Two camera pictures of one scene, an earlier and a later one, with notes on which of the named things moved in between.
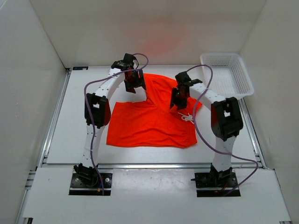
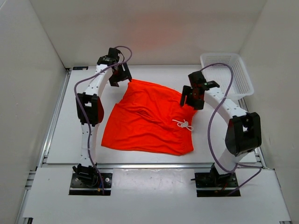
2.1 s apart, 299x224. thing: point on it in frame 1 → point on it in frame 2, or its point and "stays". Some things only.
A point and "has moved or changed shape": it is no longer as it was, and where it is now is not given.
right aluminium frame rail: x=260 y=154 stays
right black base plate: x=216 y=184 stays
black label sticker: x=80 y=68 stays
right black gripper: x=181 y=105 → x=186 y=92
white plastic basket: x=230 y=78 stays
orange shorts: x=152 y=122 has moved or changed shape
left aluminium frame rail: x=44 y=152 stays
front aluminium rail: x=183 y=165 stays
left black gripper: x=138 y=82 → x=125 y=74
